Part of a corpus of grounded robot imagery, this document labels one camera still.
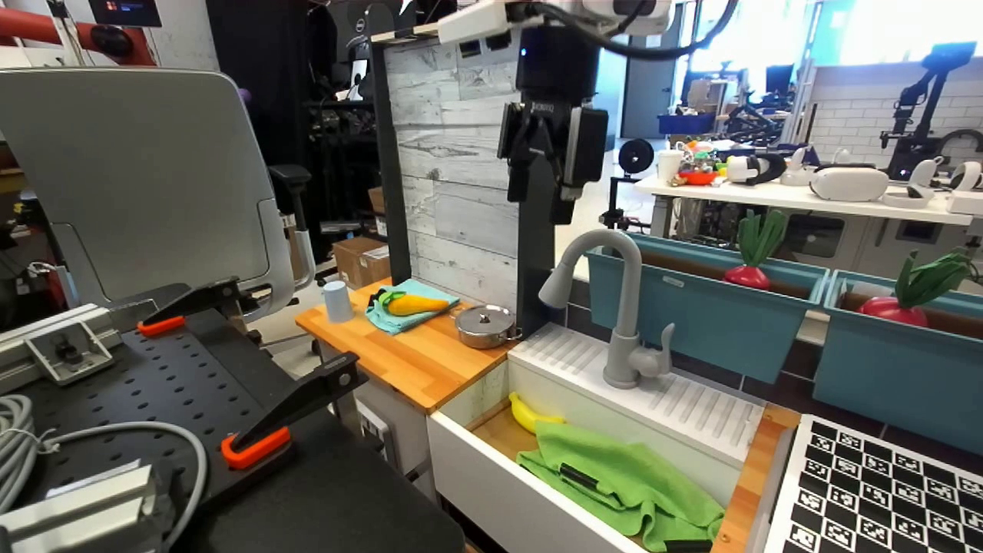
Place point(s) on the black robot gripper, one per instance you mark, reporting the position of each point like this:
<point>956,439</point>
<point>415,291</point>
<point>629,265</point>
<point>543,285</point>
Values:
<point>554,117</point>

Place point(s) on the grey toy faucet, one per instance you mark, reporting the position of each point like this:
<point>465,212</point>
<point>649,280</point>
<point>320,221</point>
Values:
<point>629,362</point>

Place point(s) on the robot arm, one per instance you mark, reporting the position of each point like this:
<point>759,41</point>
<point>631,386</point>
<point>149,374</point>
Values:
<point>602,23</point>

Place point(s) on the grey wood backsplash panel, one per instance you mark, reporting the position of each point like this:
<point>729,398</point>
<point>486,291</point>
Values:
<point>444,184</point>

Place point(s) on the yellow corn toy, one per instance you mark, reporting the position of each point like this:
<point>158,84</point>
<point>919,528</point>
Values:
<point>413,304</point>

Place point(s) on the cardboard box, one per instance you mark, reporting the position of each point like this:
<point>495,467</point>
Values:
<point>362,260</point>

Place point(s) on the teal cloth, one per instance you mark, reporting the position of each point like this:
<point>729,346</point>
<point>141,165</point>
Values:
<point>390,323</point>

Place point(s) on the wooden countertop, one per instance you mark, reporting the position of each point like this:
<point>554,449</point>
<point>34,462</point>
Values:
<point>424,363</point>

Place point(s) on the left teal planter box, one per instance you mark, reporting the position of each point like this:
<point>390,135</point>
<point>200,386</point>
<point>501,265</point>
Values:
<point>697,313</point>

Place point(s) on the teal planter box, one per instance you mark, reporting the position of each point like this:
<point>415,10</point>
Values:
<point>927,378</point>
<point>697,313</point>

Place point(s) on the left red radish toy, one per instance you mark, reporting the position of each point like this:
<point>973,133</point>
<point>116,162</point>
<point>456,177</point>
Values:
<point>759,236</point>

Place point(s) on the red radish toy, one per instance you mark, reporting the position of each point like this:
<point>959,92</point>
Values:
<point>919,285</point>
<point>759,236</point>

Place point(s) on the grey cup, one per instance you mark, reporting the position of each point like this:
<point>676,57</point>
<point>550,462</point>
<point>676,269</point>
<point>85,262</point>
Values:
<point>336,303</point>

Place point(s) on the yellow banana toy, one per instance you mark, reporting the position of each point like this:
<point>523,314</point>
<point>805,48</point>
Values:
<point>530,419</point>

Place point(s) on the white toy sink unit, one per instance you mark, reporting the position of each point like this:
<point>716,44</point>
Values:
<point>722,440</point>

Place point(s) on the green cloth in sink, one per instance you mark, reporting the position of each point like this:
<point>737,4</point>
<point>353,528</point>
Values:
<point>624,483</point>

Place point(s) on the white table with clutter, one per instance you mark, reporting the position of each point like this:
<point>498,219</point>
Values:
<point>896,208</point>

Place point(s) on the black clamp orange tip near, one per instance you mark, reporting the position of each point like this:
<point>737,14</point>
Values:
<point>327,388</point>

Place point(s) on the black clamp orange tip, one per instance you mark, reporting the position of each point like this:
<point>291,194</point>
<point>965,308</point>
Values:
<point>175,317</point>
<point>327,388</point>

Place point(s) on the grey chair back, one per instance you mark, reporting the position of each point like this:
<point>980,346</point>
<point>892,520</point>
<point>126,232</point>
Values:
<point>149,180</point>

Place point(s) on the right red radish toy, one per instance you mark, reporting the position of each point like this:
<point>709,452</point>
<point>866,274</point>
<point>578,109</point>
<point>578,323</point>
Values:
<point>919,285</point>

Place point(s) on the black clamp orange tip far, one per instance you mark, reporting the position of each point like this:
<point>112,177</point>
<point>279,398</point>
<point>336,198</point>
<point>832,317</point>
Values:
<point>175,317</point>

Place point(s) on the right teal planter box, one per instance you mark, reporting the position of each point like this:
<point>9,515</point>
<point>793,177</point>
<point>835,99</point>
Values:
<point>927,378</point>

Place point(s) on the black and white calibration board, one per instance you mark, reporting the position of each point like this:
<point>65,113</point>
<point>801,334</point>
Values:
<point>854,493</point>

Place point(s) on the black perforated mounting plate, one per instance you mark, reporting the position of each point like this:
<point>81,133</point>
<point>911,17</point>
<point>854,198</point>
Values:
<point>169,405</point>

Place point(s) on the black tripod camera stand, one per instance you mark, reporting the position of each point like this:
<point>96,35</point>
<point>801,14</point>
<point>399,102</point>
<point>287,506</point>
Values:
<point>633,157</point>

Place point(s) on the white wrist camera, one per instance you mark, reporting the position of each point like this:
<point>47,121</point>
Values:
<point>494,17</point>

